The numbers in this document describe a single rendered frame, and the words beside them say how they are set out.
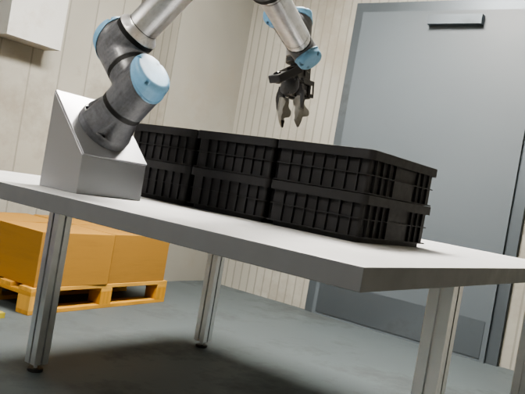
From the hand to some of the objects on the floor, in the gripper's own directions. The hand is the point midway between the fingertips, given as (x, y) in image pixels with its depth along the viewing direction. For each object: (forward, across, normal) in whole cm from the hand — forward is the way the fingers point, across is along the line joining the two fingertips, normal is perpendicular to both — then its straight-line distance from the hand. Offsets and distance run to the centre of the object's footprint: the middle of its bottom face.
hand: (288, 122), depth 201 cm
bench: (+98, +22, -6) cm, 101 cm away
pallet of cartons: (+77, +206, -72) cm, 231 cm away
